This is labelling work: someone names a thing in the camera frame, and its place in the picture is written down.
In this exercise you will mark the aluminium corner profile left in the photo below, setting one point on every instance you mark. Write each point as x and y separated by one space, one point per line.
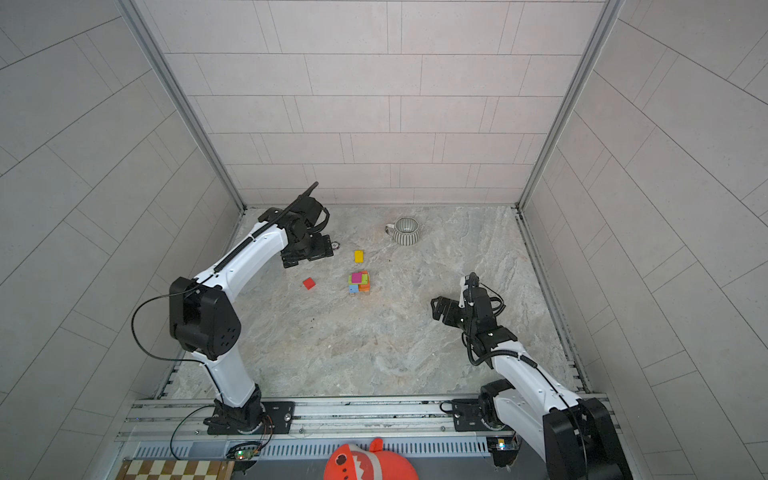
157 61

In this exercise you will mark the aluminium corner profile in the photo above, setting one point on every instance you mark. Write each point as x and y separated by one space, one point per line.
157 61
605 22

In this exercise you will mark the red plush toy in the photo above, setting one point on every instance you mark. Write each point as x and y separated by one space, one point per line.
351 462

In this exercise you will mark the checkered chess board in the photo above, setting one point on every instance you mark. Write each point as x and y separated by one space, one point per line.
175 470

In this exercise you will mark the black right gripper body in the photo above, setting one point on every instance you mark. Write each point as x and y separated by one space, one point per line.
457 317

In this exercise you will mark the aluminium corner profile right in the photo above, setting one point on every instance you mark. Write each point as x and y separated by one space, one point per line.
605 22

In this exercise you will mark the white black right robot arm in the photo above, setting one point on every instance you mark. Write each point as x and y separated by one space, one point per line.
574 436

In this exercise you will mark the lime green block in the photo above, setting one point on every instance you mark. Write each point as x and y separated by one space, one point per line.
366 278

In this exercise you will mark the aluminium mounting rail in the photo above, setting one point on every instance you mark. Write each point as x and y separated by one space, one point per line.
309 418

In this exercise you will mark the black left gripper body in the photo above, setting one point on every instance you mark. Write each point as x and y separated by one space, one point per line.
311 249

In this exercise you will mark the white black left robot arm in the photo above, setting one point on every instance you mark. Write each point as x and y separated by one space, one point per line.
203 320

